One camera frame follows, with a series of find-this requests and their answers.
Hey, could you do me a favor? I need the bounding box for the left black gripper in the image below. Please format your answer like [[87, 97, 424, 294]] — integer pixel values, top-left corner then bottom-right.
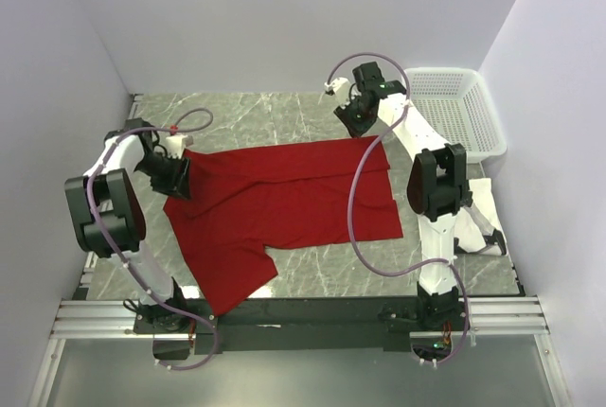
[[135, 153, 191, 202]]

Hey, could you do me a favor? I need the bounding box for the red t-shirt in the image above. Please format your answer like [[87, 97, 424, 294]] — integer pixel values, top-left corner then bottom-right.
[[164, 137, 402, 315]]

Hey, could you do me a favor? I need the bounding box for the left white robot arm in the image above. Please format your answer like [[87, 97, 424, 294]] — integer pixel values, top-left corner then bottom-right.
[[64, 118, 192, 333]]

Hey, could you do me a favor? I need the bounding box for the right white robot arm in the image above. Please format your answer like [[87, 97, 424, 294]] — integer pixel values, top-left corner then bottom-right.
[[325, 62, 472, 330]]

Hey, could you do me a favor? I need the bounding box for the white perforated plastic basket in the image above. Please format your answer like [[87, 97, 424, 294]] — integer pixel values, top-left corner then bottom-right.
[[405, 67, 507, 164]]

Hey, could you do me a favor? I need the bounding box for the white printed folded t-shirt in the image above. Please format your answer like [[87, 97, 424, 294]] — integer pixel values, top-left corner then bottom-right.
[[454, 178, 508, 257]]

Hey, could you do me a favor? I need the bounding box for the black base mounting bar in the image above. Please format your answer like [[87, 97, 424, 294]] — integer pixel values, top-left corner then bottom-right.
[[123, 291, 470, 363]]

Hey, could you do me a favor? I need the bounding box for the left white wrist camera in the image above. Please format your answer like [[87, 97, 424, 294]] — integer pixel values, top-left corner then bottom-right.
[[164, 131, 193, 159]]

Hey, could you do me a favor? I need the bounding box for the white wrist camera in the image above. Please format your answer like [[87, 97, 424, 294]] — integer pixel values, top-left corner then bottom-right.
[[324, 77, 352, 106], [164, 131, 193, 159]]

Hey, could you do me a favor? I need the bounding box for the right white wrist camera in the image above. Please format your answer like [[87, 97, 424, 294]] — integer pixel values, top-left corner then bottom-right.
[[324, 77, 352, 106]]

